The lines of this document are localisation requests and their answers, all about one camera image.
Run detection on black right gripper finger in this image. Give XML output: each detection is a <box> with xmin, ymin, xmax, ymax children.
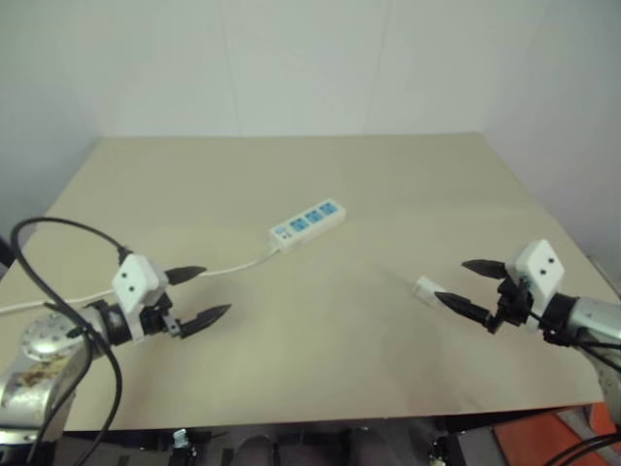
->
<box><xmin>461</xmin><ymin>259</ymin><xmax>507</xmax><ymax>281</ymax></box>
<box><xmin>433</xmin><ymin>290</ymin><xmax>492</xmax><ymax>327</ymax></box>

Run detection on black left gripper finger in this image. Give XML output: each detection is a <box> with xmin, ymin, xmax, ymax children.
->
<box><xmin>164</xmin><ymin>265</ymin><xmax>209</xmax><ymax>285</ymax></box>
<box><xmin>178</xmin><ymin>303</ymin><xmax>234</xmax><ymax>339</ymax></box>

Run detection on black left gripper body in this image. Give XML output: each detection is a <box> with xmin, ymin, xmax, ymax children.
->
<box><xmin>139</xmin><ymin>289</ymin><xmax>182</xmax><ymax>340</ymax></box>

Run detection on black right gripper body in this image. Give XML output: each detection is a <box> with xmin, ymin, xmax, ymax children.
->
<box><xmin>484</xmin><ymin>272</ymin><xmax>539</xmax><ymax>336</ymax></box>

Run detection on white plug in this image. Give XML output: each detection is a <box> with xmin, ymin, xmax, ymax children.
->
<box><xmin>411</xmin><ymin>276</ymin><xmax>446</xmax><ymax>304</ymax></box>

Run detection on white blue power strip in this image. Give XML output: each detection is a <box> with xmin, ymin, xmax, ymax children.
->
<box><xmin>268</xmin><ymin>196</ymin><xmax>347</xmax><ymax>254</ymax></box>

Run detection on orange object under table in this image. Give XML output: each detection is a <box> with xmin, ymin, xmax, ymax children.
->
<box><xmin>493</xmin><ymin>401</ymin><xmax>621</xmax><ymax>466</ymax></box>

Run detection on dark rounded shape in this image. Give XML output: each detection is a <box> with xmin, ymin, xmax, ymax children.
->
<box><xmin>236</xmin><ymin>434</ymin><xmax>278</xmax><ymax>466</ymax></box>

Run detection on white power strip cord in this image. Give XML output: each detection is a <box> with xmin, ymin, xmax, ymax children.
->
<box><xmin>0</xmin><ymin>245</ymin><xmax>282</xmax><ymax>315</ymax></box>

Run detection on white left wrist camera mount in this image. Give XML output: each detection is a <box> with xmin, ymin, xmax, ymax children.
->
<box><xmin>111</xmin><ymin>252</ymin><xmax>170</xmax><ymax>345</ymax></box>

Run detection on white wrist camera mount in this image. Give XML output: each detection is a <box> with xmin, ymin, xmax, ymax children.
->
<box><xmin>512</xmin><ymin>238</ymin><xmax>568</xmax><ymax>308</ymax></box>
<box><xmin>111</xmin><ymin>252</ymin><xmax>170</xmax><ymax>345</ymax></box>

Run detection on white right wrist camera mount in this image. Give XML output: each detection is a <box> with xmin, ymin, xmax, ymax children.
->
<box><xmin>512</xmin><ymin>238</ymin><xmax>568</xmax><ymax>308</ymax></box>

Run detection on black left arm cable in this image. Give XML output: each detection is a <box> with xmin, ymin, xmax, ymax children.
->
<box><xmin>9</xmin><ymin>217</ymin><xmax>135</xmax><ymax>466</ymax></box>

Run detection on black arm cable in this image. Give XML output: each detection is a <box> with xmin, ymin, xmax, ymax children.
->
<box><xmin>531</xmin><ymin>308</ymin><xmax>621</xmax><ymax>466</ymax></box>
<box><xmin>9</xmin><ymin>217</ymin><xmax>135</xmax><ymax>466</ymax></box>

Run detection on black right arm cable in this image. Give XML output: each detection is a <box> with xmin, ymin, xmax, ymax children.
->
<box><xmin>531</xmin><ymin>308</ymin><xmax>621</xmax><ymax>466</ymax></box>

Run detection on black table frame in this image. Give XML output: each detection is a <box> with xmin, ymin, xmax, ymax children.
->
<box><xmin>57</xmin><ymin>405</ymin><xmax>605</xmax><ymax>466</ymax></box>

